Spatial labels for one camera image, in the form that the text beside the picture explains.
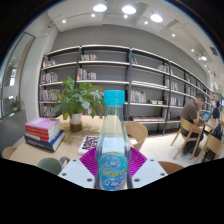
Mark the pink book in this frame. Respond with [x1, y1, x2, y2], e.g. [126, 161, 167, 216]
[24, 116, 61, 132]

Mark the dark blue book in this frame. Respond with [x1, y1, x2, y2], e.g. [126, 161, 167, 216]
[24, 130, 66, 153]

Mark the grey shelf unit with books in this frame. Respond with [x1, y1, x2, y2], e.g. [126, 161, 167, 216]
[38, 44, 223, 134]

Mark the person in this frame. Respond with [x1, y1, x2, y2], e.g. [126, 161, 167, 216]
[179, 92, 207, 156]
[211, 100, 223, 121]

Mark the white magazine with dark print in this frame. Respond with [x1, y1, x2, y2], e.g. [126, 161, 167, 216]
[77, 134, 101, 156]

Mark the group of ceiling lights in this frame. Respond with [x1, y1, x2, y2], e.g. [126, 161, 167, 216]
[61, 3, 209, 63]

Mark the grey patterned mug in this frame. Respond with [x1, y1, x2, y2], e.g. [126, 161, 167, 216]
[35, 156, 71, 176]

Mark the black backpack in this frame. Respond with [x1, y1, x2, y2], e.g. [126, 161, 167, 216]
[203, 124, 224, 163]

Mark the small green window plant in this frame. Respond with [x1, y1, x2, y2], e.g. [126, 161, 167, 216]
[9, 96, 25, 114]

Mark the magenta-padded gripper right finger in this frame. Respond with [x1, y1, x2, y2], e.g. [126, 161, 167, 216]
[128, 147, 169, 190]

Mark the open laptop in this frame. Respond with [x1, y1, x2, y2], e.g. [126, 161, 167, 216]
[201, 111, 212, 122]

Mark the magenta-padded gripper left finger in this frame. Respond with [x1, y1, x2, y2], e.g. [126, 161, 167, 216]
[58, 147, 101, 190]

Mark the clear bottle with cyan cap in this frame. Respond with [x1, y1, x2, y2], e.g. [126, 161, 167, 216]
[94, 89, 132, 192]

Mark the group of wooden chairs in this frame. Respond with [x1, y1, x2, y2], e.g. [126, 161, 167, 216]
[169, 113, 224, 164]

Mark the green potted plant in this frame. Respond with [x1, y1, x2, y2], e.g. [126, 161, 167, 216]
[51, 76, 106, 133]

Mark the light wooden chair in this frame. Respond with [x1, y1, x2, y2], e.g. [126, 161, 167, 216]
[123, 120, 149, 152]
[1, 146, 18, 160]
[158, 160, 185, 175]

